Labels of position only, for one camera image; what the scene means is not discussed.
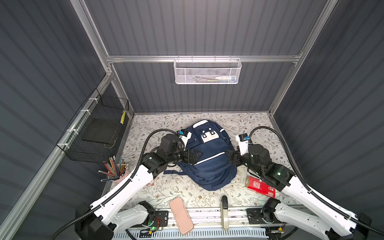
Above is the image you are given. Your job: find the red card box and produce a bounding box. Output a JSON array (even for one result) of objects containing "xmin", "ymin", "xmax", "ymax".
[{"xmin": 245, "ymin": 176, "xmax": 276, "ymax": 198}]

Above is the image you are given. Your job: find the navy blue student backpack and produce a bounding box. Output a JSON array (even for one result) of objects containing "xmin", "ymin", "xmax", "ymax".
[{"xmin": 164, "ymin": 120, "xmax": 237, "ymax": 191}]

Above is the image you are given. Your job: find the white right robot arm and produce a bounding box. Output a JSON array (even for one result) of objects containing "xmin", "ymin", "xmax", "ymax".
[{"xmin": 233, "ymin": 126, "xmax": 384, "ymax": 240}]

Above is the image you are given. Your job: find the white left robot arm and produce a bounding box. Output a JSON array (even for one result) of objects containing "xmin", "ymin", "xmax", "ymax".
[{"xmin": 51, "ymin": 129, "xmax": 202, "ymax": 240}]

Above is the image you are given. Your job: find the floral table mat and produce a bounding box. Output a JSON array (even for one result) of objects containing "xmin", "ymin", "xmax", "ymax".
[{"xmin": 119, "ymin": 111, "xmax": 313, "ymax": 210}]

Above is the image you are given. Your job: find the coloured pencils cup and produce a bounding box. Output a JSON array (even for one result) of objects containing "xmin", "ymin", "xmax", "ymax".
[{"xmin": 98, "ymin": 156, "xmax": 130, "ymax": 184}]

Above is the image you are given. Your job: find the yellow ruler in basket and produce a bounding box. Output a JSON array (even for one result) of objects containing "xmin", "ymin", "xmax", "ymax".
[{"xmin": 120, "ymin": 110, "xmax": 126, "ymax": 125}]

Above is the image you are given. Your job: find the black notebook in basket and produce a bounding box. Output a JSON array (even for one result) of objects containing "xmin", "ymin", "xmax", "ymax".
[{"xmin": 82, "ymin": 119, "xmax": 119, "ymax": 144}]

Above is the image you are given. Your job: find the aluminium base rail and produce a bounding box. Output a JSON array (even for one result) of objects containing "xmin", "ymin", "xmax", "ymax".
[{"xmin": 86, "ymin": 205, "xmax": 328, "ymax": 232}]

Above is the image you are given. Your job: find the white wire mesh basket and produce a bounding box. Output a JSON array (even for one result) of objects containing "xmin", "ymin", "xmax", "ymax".
[{"xmin": 173, "ymin": 57, "xmax": 242, "ymax": 85}]

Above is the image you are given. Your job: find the black wire wall basket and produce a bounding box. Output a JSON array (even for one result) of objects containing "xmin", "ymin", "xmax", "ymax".
[{"xmin": 57, "ymin": 92, "xmax": 130, "ymax": 164}]

